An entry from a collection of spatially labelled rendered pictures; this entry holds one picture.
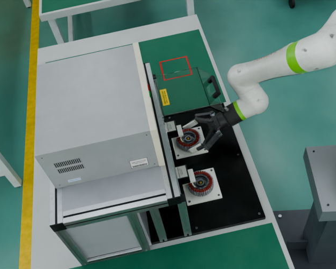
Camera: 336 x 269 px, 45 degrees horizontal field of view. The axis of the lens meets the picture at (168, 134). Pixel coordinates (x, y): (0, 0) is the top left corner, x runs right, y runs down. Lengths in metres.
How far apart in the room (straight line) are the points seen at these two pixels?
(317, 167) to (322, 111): 1.34
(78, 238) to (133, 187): 0.29
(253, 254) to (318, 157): 0.49
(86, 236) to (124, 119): 0.47
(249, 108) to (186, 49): 0.76
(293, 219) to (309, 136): 0.65
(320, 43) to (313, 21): 2.42
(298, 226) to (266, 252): 0.90
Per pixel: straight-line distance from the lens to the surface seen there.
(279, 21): 3.79
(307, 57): 1.44
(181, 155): 1.84
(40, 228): 1.86
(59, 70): 1.55
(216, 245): 1.66
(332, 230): 2.08
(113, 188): 1.40
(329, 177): 1.75
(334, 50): 1.41
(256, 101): 1.73
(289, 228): 2.52
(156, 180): 1.39
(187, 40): 2.43
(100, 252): 1.66
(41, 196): 1.94
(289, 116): 3.01
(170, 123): 1.78
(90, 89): 1.43
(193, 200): 1.71
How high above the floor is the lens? 2.29
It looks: 52 degrees down
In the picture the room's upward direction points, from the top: 11 degrees counter-clockwise
